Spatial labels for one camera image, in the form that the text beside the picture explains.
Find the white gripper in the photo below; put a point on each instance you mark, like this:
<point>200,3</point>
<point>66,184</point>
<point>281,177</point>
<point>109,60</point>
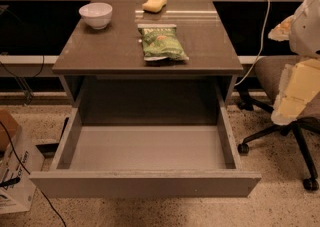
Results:
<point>306,27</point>

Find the green jalapeno chip bag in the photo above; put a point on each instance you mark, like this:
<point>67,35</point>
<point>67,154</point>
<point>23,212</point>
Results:
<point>160,42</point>

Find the open grey top drawer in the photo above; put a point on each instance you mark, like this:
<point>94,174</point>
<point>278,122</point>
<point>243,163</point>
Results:
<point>147,141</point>

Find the black office chair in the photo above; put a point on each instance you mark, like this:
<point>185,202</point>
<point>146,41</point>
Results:
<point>268,71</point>

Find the yellow sponge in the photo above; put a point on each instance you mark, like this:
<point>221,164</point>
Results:
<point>154,6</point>

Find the white ceramic bowl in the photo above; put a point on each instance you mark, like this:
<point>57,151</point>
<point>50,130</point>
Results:
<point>96,15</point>

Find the white cardboard box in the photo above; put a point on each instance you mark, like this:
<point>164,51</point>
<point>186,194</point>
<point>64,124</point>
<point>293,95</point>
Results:
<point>18,161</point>

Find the brown cardboard box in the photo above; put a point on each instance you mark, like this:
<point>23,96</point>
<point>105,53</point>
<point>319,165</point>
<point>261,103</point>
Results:
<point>8,129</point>

